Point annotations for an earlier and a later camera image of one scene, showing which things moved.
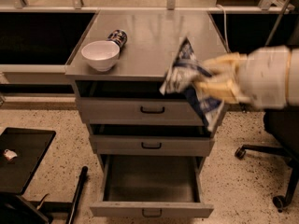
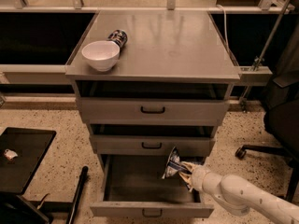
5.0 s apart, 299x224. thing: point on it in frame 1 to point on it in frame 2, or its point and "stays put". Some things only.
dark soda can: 119,36 stays put
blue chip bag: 185,73 to 174,164
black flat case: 21,151 stays put
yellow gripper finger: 225,65 to 188,180
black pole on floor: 77,195 stays put
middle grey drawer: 150,139 stays put
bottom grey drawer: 151,185 stays put
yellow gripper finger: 223,90 to 191,166
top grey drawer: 134,103 stays put
